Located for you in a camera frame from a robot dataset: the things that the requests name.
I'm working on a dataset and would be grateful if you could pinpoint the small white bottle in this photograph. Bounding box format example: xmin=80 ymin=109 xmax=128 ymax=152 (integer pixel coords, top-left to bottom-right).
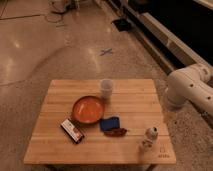
xmin=142 ymin=127 xmax=158 ymax=148

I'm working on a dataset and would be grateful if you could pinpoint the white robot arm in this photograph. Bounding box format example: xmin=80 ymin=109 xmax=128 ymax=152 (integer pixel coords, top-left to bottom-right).
xmin=164 ymin=63 xmax=213 ymax=129

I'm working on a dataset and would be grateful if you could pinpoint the orange ceramic bowl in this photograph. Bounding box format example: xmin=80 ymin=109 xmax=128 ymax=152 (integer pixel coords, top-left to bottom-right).
xmin=71 ymin=96 xmax=105 ymax=124

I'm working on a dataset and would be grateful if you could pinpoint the translucent plastic cup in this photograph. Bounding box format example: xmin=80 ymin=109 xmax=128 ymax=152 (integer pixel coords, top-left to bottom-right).
xmin=100 ymin=79 xmax=113 ymax=99

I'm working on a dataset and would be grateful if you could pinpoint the wooden table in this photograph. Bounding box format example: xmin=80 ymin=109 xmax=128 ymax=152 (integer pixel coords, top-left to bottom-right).
xmin=24 ymin=79 xmax=176 ymax=164

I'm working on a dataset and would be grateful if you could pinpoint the dark red chili pepper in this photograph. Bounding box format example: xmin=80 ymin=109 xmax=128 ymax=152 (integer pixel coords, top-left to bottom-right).
xmin=104 ymin=128 xmax=127 ymax=137

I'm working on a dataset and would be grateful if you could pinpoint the black and red snack box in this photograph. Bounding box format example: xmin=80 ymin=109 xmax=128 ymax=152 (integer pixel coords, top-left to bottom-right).
xmin=60 ymin=119 xmax=84 ymax=144

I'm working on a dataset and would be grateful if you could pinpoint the white machine base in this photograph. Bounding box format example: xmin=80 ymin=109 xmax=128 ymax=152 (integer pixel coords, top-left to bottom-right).
xmin=48 ymin=0 xmax=76 ymax=14

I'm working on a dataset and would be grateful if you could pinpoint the black floor cable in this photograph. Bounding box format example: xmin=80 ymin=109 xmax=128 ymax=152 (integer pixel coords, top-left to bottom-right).
xmin=43 ymin=11 xmax=68 ymax=28

